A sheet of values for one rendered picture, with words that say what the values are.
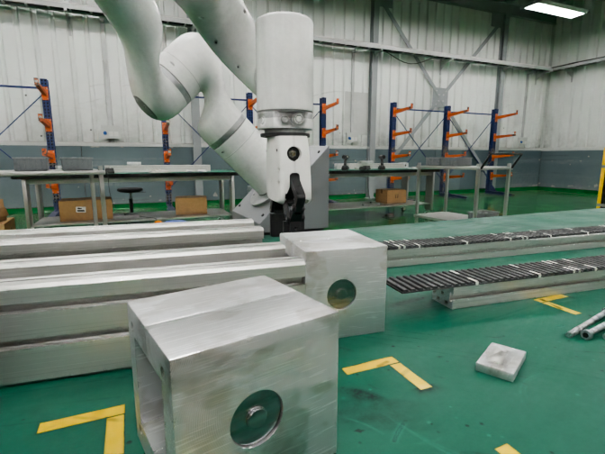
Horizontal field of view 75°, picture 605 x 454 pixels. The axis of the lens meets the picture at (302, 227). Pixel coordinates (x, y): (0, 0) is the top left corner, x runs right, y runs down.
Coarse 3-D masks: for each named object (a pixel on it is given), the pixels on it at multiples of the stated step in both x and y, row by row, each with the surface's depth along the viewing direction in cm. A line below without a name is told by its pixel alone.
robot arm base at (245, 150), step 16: (240, 128) 98; (256, 128) 103; (224, 144) 98; (240, 144) 98; (256, 144) 100; (240, 160) 100; (256, 160) 101; (240, 176) 105; (256, 176) 102; (256, 192) 114
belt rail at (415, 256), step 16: (528, 240) 75; (544, 240) 77; (560, 240) 78; (576, 240) 79; (592, 240) 82; (400, 256) 67; (416, 256) 69; (432, 256) 70; (448, 256) 70; (464, 256) 71; (480, 256) 72; (496, 256) 74
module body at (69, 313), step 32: (64, 256) 40; (96, 256) 40; (128, 256) 40; (160, 256) 41; (192, 256) 42; (224, 256) 43; (256, 256) 44; (0, 288) 31; (32, 288) 31; (64, 288) 32; (96, 288) 33; (128, 288) 33; (160, 288) 34; (192, 288) 36; (0, 320) 31; (32, 320) 32; (64, 320) 32; (96, 320) 33; (0, 352) 31; (32, 352) 32; (64, 352) 33; (96, 352) 34; (128, 352) 34; (0, 384) 32
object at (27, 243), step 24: (0, 240) 48; (24, 240) 48; (48, 240) 48; (72, 240) 49; (96, 240) 49; (120, 240) 50; (144, 240) 51; (168, 240) 52; (192, 240) 53; (216, 240) 54; (240, 240) 55
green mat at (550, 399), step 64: (512, 256) 74; (576, 256) 74; (384, 320) 45; (448, 320) 45; (512, 320) 45; (576, 320) 45; (64, 384) 32; (128, 384) 32; (384, 384) 32; (448, 384) 32; (512, 384) 32; (576, 384) 32; (0, 448) 25; (64, 448) 25; (128, 448) 25; (384, 448) 25; (448, 448) 25; (576, 448) 25
